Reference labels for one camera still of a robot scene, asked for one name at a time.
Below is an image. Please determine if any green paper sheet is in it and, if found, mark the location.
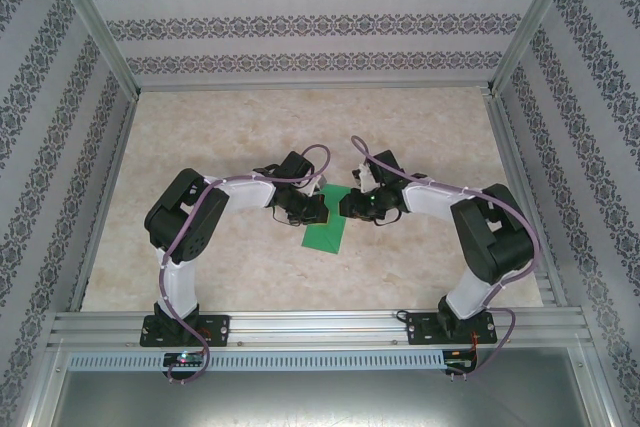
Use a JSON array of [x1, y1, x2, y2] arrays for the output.
[[301, 184, 351, 254]]

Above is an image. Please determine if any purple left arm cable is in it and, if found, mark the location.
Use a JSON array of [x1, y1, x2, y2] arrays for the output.
[[157, 144, 334, 386]]

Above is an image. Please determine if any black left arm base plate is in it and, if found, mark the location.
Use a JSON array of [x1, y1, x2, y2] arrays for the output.
[[139, 314, 232, 348]]

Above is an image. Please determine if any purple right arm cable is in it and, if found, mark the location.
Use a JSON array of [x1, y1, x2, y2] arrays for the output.
[[350, 135, 544, 378]]

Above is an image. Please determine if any grey metal shelf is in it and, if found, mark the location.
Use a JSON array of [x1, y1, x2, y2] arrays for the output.
[[49, 370, 596, 427]]

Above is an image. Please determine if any slotted grey cable duct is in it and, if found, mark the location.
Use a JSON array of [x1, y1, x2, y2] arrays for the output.
[[67, 349, 446, 373]]

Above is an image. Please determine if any aluminium frame post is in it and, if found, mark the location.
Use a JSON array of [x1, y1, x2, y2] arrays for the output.
[[47, 0, 141, 98], [487, 0, 599, 98]]

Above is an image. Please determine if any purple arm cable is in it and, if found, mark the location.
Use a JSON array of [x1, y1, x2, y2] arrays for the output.
[[350, 135, 544, 378], [157, 144, 334, 386]]

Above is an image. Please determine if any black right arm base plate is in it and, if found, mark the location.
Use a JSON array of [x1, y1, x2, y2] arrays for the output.
[[405, 311, 499, 347]]

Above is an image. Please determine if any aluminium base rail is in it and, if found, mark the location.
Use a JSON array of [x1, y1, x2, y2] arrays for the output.
[[47, 310, 586, 348]]

